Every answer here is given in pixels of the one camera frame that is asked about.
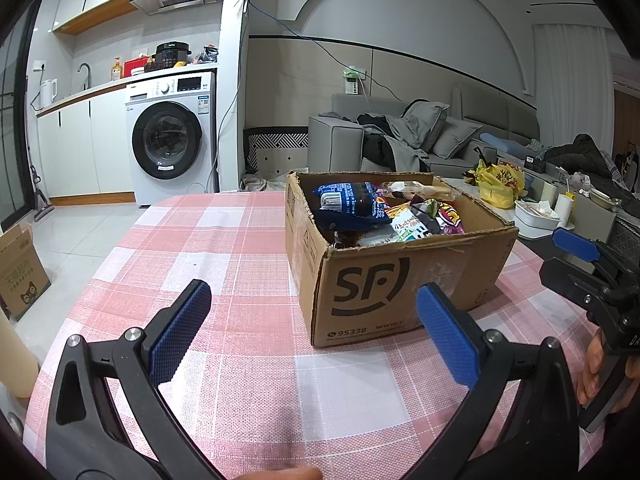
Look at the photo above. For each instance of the wall socket with charger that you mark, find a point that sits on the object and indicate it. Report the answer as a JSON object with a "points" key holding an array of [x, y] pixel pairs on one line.
{"points": [[352, 85]]}

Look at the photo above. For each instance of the clear printed snack packet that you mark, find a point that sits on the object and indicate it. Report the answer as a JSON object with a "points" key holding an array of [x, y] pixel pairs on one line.
{"points": [[415, 189]]}

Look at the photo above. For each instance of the grey sofa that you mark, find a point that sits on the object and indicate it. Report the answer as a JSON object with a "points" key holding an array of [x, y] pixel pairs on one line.
{"points": [[332, 147]]}

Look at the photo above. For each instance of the black plastic bag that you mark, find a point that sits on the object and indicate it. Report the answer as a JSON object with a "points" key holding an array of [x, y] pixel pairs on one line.
{"points": [[206, 55]]}

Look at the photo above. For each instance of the yellow soap bottle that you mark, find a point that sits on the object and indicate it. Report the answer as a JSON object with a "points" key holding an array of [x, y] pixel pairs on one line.
{"points": [[116, 71]]}

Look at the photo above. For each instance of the white electric kettle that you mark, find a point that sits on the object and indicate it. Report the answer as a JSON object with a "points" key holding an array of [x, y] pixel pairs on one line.
{"points": [[48, 94]]}

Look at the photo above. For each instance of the white curtain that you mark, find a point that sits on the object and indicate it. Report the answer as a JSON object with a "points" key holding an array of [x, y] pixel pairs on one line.
{"points": [[570, 85]]}

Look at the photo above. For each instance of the white floor cloth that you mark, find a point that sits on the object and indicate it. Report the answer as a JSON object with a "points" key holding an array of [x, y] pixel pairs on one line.
{"points": [[260, 181]]}

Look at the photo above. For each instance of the curved kitchen faucet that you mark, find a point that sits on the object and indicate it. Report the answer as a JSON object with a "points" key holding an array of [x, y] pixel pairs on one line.
{"points": [[89, 77]]}

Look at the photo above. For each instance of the white rectangular container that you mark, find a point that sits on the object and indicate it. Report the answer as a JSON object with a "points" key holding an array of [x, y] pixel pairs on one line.
{"points": [[535, 215]]}

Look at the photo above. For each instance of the black pressure cooker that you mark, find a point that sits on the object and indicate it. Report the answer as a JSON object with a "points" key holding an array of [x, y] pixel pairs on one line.
{"points": [[170, 56]]}

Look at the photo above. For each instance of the clear bag purple candies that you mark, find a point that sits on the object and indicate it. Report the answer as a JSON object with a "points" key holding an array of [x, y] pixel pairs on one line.
{"points": [[410, 225]]}

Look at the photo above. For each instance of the person's right hand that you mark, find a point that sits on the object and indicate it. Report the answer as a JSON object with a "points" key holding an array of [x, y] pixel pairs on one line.
{"points": [[590, 375]]}

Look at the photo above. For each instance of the grey pillow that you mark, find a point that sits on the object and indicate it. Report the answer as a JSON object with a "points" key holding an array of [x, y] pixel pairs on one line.
{"points": [[457, 137], [425, 125]]}

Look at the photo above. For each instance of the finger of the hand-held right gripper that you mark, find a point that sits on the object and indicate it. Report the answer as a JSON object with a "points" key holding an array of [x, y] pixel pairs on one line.
{"points": [[570, 280], [575, 242]]}

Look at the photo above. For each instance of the white base cabinet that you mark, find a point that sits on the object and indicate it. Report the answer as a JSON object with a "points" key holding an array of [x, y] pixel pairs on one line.
{"points": [[80, 145]]}

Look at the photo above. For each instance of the yellow plastic bag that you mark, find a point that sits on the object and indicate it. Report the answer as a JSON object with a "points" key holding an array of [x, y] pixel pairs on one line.
{"points": [[500, 185]]}

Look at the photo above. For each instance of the printed cardboard box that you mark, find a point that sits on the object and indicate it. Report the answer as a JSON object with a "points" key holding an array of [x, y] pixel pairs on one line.
{"points": [[22, 280]]}

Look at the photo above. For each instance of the grey garment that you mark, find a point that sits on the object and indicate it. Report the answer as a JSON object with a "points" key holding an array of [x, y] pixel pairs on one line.
{"points": [[405, 152]]}

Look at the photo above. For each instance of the person's left hand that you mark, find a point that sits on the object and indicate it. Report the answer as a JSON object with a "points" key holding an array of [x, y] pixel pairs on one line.
{"points": [[290, 475]]}

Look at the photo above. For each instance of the wooden door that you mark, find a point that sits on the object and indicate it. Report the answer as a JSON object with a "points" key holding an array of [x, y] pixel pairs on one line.
{"points": [[627, 125]]}

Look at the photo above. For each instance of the white coffee table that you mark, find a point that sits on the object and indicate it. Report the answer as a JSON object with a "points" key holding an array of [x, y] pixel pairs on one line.
{"points": [[465, 187]]}

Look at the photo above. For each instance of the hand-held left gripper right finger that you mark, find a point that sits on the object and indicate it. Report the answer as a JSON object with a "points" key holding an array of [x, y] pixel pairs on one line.
{"points": [[445, 340]]}

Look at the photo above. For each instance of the herringbone patterned board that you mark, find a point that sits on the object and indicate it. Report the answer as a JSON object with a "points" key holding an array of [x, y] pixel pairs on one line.
{"points": [[275, 150]]}

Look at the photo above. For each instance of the purple gummy candy packet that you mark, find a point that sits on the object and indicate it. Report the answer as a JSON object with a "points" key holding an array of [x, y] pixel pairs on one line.
{"points": [[450, 220]]}

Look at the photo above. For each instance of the grey storage box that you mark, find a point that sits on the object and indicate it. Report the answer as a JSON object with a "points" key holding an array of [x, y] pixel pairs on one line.
{"points": [[595, 222]]}

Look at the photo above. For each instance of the black garment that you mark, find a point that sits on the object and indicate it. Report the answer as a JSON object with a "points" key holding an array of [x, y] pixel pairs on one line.
{"points": [[375, 147]]}

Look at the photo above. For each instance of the light blue pillow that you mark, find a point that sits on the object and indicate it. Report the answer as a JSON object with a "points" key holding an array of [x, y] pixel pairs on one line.
{"points": [[505, 144]]}

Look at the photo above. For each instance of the brown cardboard box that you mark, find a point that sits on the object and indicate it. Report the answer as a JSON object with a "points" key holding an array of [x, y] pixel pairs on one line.
{"points": [[370, 285]]}

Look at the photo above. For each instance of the white washing machine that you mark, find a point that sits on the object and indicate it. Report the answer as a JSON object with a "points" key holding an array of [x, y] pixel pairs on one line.
{"points": [[170, 140]]}

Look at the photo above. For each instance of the dark coat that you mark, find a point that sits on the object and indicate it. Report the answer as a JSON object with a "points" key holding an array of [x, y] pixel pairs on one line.
{"points": [[580, 155]]}

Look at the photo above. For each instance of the red box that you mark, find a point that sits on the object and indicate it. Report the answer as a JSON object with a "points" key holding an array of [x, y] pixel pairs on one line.
{"points": [[135, 67]]}

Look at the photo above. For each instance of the pink checked tablecloth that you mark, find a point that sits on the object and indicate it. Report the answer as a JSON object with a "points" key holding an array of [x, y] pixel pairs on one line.
{"points": [[225, 260]]}

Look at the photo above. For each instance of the blue cookie packet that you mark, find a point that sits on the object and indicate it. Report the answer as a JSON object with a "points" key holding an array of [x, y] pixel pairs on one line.
{"points": [[350, 205]]}

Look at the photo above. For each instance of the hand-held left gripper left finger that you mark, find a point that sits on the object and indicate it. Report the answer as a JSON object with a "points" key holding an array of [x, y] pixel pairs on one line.
{"points": [[180, 330]]}

